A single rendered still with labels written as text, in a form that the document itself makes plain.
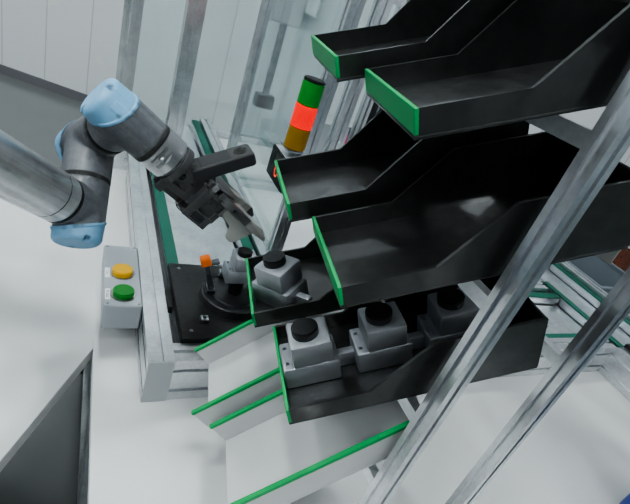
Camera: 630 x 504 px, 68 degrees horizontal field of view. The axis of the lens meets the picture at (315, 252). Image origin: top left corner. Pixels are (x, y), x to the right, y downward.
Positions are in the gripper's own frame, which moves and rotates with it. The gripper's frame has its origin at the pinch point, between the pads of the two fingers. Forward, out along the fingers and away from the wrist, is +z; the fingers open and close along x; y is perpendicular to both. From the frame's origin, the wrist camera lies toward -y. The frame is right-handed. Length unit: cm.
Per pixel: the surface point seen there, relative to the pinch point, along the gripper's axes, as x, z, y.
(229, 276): 2.1, 4.0, 11.7
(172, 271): -8.8, 1.0, 22.8
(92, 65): -405, 19, 83
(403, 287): 49, -16, -15
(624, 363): 20, 109, -48
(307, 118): -16.6, -1.0, -20.6
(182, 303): 1.9, 1.7, 22.3
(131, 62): -82, -20, 8
